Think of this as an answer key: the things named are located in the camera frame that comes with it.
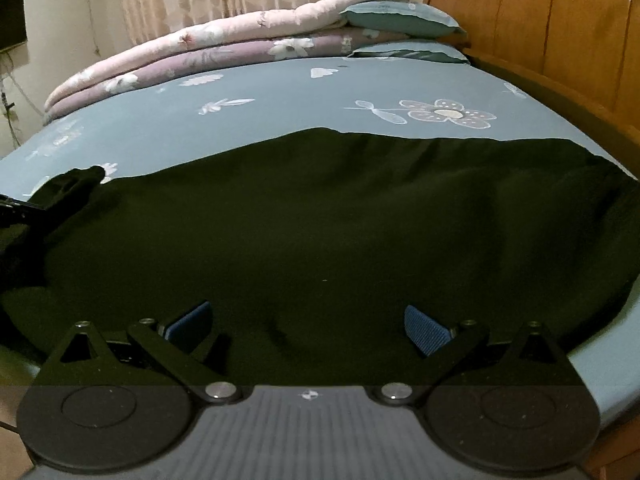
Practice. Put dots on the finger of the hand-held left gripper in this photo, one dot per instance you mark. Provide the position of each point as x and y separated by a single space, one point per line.
22 212

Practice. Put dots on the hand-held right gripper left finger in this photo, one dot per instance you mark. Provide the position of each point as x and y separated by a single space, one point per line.
190 322

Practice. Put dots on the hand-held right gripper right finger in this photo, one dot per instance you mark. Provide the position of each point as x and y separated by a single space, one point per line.
425 330

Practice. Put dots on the bed with blue floral sheet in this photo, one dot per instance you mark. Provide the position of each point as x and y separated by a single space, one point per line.
250 90

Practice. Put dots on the purple floral folded quilt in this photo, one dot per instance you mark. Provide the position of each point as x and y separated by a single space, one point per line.
225 52

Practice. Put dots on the pink floral folded quilt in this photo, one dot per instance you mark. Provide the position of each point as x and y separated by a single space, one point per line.
225 25

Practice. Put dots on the flat blue floral pillow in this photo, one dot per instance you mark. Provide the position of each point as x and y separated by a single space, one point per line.
415 52

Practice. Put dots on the plump blue floral pillow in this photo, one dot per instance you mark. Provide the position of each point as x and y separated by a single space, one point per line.
400 17

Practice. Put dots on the wooden headboard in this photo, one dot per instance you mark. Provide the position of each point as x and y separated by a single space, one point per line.
550 20

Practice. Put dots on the dark wall screen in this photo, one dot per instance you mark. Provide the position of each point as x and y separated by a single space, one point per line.
12 22

